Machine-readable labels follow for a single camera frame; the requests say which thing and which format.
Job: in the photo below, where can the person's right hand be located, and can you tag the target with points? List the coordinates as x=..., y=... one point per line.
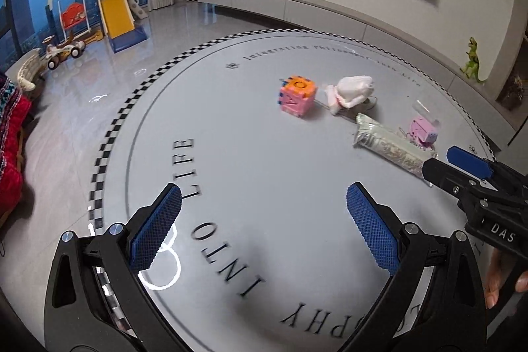
x=495, y=277

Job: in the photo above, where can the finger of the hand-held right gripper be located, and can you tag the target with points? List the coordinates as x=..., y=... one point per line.
x=470, y=162
x=445, y=172

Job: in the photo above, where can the red patterned blanket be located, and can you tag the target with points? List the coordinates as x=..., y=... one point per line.
x=10, y=137

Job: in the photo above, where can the brown dried plant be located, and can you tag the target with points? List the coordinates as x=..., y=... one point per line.
x=515, y=92

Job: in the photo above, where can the yellow children's slide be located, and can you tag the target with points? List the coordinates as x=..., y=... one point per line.
x=117, y=18

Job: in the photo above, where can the green dinosaur toy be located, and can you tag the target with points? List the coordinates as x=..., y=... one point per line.
x=473, y=61

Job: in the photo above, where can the children's swing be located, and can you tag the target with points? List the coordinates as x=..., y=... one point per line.
x=74, y=16

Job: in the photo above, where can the pink and blue block toy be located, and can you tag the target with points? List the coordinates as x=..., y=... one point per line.
x=423, y=131

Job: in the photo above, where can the white toy bench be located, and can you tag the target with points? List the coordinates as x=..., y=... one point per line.
x=29, y=69

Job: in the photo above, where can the ride-on toy car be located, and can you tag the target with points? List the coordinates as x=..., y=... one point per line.
x=62, y=51

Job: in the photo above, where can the white low cabinet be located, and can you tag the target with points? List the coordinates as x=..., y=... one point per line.
x=330, y=12

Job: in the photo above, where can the pink and orange cube toy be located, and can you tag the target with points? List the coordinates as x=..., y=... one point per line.
x=297, y=96

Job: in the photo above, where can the silver snack wrapper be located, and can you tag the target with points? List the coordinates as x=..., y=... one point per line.
x=392, y=148

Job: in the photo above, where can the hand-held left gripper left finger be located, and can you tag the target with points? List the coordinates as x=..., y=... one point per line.
x=156, y=224

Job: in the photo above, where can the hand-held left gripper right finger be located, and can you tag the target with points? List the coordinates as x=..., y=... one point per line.
x=371, y=224

